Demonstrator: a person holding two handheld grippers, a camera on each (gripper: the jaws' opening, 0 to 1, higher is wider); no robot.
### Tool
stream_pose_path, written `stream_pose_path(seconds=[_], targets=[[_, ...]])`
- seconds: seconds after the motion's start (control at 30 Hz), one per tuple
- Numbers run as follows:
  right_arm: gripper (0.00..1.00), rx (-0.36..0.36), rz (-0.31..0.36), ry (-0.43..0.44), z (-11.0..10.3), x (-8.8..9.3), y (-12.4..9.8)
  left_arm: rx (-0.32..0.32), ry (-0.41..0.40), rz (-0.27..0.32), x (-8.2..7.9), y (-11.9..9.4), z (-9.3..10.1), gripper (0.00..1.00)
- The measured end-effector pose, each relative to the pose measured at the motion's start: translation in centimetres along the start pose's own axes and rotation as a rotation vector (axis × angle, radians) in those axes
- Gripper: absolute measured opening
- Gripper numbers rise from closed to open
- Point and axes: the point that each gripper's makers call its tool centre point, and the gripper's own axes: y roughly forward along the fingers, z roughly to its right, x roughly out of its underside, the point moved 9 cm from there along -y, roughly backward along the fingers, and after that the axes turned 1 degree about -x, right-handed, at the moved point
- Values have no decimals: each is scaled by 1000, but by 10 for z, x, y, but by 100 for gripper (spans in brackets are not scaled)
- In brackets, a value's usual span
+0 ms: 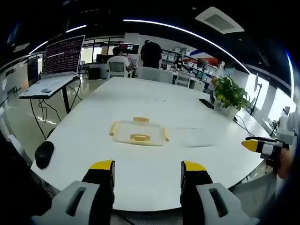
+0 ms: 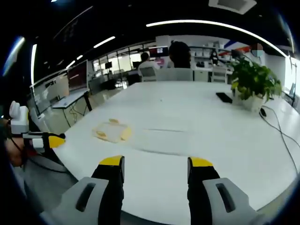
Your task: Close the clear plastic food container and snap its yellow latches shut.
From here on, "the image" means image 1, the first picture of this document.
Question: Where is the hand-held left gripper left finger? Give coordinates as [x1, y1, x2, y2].
[30, 159, 115, 225]

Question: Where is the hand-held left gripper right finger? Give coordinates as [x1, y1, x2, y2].
[180, 160, 260, 225]

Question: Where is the clear lid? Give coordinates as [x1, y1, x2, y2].
[109, 116, 170, 147]

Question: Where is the person's right hand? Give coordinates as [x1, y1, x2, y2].
[266, 147, 295, 180]

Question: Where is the grey mesh chair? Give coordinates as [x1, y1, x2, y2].
[228, 167, 278, 213]

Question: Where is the green potted plant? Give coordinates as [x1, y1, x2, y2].
[212, 75, 253, 118]

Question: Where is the black computer mouse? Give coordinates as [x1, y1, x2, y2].
[34, 141, 55, 170]

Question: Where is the black smartphone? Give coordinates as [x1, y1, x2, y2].
[199, 98, 215, 110]

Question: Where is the shelf with white bins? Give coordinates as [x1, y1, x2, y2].
[161, 47, 220, 83]

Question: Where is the black laptop stand table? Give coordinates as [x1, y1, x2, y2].
[18, 76, 82, 139]

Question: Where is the ceiling air conditioner vent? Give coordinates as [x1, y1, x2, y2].
[195, 6, 245, 34]

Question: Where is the long ceiling light strip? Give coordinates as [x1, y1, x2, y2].
[123, 19, 251, 75]

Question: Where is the open white laptop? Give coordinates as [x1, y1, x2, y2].
[18, 35, 86, 98]

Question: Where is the white mesh office chair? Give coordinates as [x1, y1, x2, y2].
[106, 61, 129, 80]

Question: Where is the red screen monitor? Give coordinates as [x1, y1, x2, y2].
[119, 43, 139, 56]

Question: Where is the short ceiling light strip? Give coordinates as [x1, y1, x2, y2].
[65, 24, 88, 33]

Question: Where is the black cable under stand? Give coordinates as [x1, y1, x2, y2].
[30, 79, 83, 141]

